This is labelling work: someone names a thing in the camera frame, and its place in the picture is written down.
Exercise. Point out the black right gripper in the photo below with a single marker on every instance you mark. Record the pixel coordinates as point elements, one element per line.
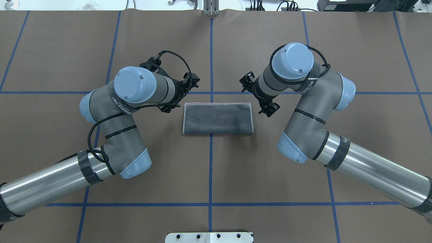
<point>257,90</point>

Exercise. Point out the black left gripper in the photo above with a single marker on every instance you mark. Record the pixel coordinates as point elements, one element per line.
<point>179,90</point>

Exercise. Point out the pink and grey towel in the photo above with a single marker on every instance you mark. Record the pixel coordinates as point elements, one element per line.
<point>217,118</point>

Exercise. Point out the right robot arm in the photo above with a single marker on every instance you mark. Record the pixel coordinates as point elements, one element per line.
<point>306,71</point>

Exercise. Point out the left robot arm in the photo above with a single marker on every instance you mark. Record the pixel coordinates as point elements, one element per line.
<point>114,144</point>

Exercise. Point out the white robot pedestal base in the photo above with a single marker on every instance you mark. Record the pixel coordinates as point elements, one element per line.
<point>210,237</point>

